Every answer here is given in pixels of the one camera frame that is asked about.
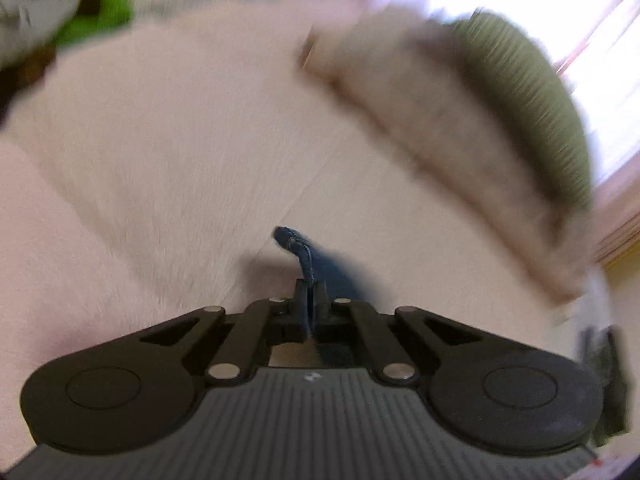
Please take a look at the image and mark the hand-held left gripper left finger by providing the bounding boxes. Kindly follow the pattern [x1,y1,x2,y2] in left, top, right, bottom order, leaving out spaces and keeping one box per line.
[139,279,308,385]

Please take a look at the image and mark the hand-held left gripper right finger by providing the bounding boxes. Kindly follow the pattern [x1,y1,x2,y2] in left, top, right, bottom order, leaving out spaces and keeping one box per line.
[311,281,502,387]

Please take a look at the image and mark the blue denim pants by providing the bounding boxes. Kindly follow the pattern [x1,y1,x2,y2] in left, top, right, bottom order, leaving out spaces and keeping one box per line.
[272,226,387,367]

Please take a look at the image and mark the white quilted bedspread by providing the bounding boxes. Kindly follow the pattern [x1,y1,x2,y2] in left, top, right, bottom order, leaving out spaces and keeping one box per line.
[0,0,608,361]

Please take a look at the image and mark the beige cloth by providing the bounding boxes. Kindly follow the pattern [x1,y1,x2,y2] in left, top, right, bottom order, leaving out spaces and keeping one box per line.
[299,6,603,307]

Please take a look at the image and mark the pink fluffy blanket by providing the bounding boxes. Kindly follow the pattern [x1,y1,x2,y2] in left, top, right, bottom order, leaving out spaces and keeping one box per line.
[0,140,261,461]

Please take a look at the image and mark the dark grey object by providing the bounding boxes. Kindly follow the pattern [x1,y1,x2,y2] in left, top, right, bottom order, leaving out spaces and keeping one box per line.
[579,326,632,450]

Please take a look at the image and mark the green ribbed garment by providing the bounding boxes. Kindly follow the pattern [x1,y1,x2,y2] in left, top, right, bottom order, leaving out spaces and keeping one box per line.
[450,10,595,213]

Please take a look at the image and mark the dark brown object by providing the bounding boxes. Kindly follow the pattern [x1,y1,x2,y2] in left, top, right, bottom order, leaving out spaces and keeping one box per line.
[0,42,58,121]

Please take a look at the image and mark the bright green cloth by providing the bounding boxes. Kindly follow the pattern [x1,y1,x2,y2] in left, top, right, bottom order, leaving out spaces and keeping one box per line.
[54,0,135,47]

